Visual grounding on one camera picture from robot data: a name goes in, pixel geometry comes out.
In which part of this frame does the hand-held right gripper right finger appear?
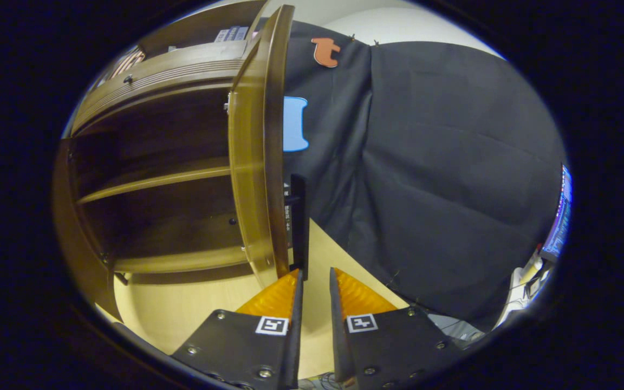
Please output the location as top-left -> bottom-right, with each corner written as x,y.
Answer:
328,267 -> 462,389

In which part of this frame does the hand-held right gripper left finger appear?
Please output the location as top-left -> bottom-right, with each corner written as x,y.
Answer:
171,269 -> 304,389

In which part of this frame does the wooden double-door shoe cabinet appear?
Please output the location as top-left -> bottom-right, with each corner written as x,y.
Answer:
52,0 -> 296,320

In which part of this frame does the wooden cabinet drawer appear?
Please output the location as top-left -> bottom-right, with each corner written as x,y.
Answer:
71,39 -> 261,136

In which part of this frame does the black backdrop cloth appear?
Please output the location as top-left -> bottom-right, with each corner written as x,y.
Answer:
258,19 -> 567,332

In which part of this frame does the computer monitor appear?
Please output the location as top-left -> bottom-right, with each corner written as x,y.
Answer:
541,164 -> 573,263

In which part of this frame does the black door handle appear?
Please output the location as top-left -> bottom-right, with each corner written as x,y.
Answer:
284,173 -> 310,280

